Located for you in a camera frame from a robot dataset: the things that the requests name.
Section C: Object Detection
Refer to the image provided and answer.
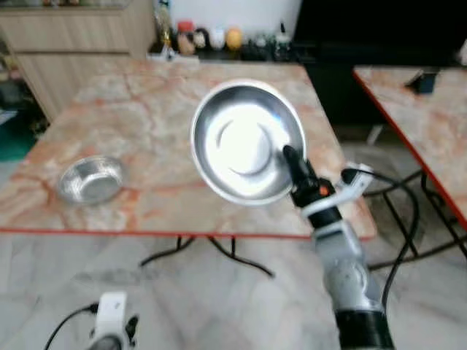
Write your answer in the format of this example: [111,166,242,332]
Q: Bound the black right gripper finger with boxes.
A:
[282,144,317,193]

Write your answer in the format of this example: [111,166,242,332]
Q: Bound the large steel bowl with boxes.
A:
[190,79,307,206]

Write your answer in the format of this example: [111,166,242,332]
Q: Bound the marble pattern folding table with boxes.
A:
[0,60,378,278]
[352,66,467,271]

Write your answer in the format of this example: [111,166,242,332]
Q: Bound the orange round figurine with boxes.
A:
[226,28,243,50]

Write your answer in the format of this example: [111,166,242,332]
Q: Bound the white round figurine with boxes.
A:
[212,28,227,50]

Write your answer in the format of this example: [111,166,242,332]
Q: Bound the small black box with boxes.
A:
[409,69,441,96]

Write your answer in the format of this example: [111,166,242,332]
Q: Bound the small steel bowl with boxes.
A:
[57,155,128,206]

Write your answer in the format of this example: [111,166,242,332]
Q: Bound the black television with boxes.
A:
[292,0,467,44]

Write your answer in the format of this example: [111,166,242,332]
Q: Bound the red lid glass jar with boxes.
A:
[177,20,196,55]

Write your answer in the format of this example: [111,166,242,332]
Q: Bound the gold trophy figure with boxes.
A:
[155,0,177,59]

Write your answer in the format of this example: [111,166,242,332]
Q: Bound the light wooden cabinet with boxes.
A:
[0,0,158,121]

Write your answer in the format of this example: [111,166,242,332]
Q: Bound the glass display shelf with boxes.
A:
[0,51,41,121]

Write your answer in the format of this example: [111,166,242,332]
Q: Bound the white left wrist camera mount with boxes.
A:
[97,292,128,343]

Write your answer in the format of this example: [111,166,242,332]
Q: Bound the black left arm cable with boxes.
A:
[44,303,99,350]

